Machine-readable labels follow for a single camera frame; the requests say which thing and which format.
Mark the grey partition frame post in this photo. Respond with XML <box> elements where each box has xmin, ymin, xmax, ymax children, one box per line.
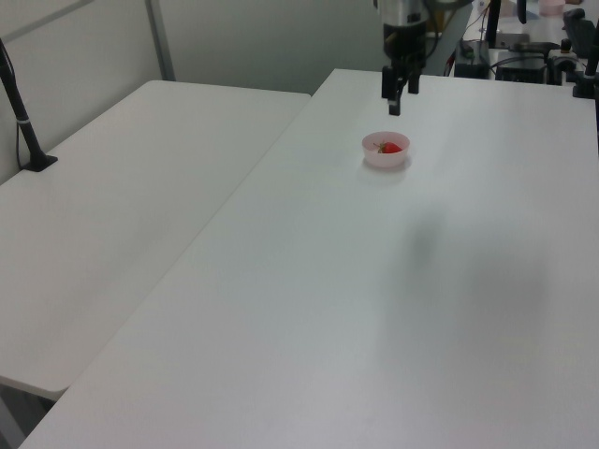
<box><xmin>143</xmin><ymin>0</ymin><xmax>177</xmax><ymax>82</ymax></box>

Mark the black clamp stand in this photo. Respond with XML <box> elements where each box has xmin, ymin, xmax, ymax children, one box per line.
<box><xmin>572</xmin><ymin>44</ymin><xmax>599</xmax><ymax>100</ymax></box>

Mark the black office chair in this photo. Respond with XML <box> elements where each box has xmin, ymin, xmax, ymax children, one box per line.
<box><xmin>562</xmin><ymin>7</ymin><xmax>599</xmax><ymax>61</ymax></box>

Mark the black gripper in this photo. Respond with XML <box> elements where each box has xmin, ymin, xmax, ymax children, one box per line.
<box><xmin>380</xmin><ymin>20</ymin><xmax>429</xmax><ymax>117</ymax></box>

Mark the black equipment box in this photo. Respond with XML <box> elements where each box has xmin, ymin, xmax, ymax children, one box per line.
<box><xmin>454</xmin><ymin>39</ymin><xmax>489</xmax><ymax>79</ymax></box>

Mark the pink plastic bowl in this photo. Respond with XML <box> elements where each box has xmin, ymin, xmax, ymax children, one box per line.
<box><xmin>361</xmin><ymin>130</ymin><xmax>412</xmax><ymax>170</ymax></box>

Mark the black cable on robot arm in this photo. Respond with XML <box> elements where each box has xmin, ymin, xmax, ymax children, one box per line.
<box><xmin>420</xmin><ymin>0</ymin><xmax>475</xmax><ymax>65</ymax></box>

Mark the black upright monitor stand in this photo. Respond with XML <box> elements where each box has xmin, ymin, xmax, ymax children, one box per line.
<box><xmin>485</xmin><ymin>0</ymin><xmax>503</xmax><ymax>49</ymax></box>

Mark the black camera stand pole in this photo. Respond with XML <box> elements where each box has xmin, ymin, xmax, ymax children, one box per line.
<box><xmin>0</xmin><ymin>36</ymin><xmax>60</xmax><ymax>175</ymax></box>

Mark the white side table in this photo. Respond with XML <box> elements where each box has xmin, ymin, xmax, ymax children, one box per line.
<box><xmin>0</xmin><ymin>79</ymin><xmax>314</xmax><ymax>395</ymax></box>

